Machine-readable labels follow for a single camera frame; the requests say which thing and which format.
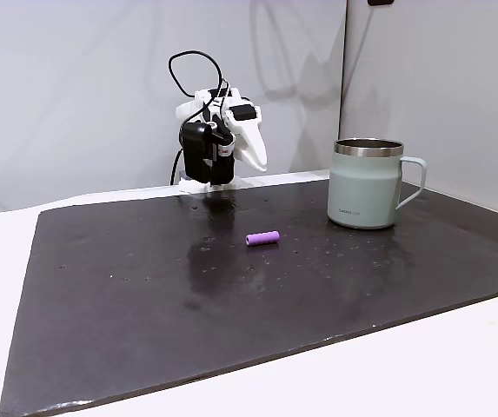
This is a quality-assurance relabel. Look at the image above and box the black camera cable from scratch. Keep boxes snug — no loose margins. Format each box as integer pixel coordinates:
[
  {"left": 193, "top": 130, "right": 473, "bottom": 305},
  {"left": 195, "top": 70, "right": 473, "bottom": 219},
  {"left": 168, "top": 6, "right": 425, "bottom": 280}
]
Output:
[{"left": 168, "top": 50, "right": 233, "bottom": 123}]

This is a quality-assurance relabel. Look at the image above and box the black table mat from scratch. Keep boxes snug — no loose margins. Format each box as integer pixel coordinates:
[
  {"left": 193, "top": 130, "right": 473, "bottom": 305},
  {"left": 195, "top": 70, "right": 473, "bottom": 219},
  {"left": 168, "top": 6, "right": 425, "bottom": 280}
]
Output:
[{"left": 0, "top": 179, "right": 498, "bottom": 417}]

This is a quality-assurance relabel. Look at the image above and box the black oval camera box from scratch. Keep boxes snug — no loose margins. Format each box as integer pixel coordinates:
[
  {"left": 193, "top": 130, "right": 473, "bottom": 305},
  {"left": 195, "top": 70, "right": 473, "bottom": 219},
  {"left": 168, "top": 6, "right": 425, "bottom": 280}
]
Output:
[{"left": 181, "top": 121, "right": 214, "bottom": 184}]

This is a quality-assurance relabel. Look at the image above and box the black base cable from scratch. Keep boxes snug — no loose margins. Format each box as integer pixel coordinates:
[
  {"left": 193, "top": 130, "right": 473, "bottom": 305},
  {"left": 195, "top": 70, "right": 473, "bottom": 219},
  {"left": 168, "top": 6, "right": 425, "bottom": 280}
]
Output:
[{"left": 169, "top": 149, "right": 185, "bottom": 187}]

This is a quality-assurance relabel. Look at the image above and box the purple pen grip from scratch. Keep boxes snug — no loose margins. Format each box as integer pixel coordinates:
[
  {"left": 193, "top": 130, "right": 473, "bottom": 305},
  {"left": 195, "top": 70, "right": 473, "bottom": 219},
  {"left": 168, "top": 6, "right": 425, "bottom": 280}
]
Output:
[{"left": 245, "top": 230, "right": 281, "bottom": 248}]

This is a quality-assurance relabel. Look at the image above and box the pale green steel-rimmed mug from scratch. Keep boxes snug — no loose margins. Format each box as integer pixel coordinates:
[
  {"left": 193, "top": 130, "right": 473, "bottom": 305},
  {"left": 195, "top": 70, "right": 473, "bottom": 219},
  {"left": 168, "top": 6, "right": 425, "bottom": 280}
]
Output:
[{"left": 327, "top": 137, "right": 428, "bottom": 230}]

